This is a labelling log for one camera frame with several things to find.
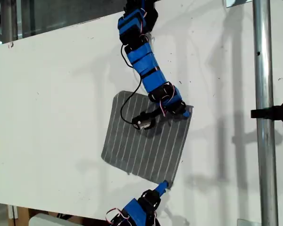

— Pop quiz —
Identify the black clamp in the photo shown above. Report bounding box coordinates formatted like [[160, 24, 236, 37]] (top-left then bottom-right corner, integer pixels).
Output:
[[250, 100, 283, 125]]

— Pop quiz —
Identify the wooden table leg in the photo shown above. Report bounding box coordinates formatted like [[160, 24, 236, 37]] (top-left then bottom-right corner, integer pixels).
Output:
[[14, 206, 30, 226]]

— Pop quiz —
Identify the steel post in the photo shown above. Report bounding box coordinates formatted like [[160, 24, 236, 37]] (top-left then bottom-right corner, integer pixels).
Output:
[[252, 0, 279, 226]]

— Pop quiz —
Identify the black camera cable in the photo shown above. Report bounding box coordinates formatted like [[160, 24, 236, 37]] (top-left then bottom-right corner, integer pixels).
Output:
[[120, 44, 143, 124]]

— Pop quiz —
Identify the grey white striped towel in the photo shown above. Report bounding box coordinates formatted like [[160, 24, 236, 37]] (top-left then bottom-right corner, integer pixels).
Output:
[[100, 90, 195, 186]]

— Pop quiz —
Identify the black camera box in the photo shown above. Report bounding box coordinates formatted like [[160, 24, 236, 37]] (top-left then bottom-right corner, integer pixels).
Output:
[[131, 112, 156, 130]]

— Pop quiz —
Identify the black camera stalk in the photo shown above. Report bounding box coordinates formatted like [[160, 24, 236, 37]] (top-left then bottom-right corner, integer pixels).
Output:
[[145, 107, 166, 120]]

